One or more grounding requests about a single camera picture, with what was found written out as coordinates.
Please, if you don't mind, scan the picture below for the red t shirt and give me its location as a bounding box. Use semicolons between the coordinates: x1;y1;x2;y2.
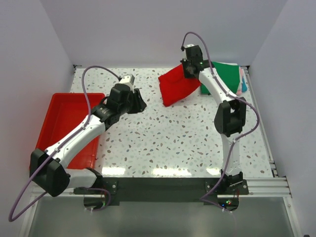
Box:
158;64;201;107

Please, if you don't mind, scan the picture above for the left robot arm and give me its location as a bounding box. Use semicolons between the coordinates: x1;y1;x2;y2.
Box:
30;83;147;197

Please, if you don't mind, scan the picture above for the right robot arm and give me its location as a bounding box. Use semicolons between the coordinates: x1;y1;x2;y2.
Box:
181;44;246;198

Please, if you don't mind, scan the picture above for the green folded t shirt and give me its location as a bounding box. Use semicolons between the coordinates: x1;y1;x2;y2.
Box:
212;62;239;94

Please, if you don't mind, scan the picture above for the pink folded t shirt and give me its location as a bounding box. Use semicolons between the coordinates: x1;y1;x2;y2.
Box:
236;66;244;96

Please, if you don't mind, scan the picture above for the teal folded t shirt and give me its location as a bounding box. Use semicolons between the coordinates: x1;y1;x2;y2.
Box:
241;76;248;93

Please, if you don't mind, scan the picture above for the red plastic tray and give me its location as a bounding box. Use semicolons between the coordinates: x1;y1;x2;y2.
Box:
36;93;99;169

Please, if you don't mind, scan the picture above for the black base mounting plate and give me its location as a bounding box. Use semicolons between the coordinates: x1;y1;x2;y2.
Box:
74;177;249;210

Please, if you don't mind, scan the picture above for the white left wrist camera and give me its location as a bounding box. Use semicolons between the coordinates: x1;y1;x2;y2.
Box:
119;74;135;86

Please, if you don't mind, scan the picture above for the aluminium frame rail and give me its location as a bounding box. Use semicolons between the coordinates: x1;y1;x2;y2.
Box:
35;176;291;199

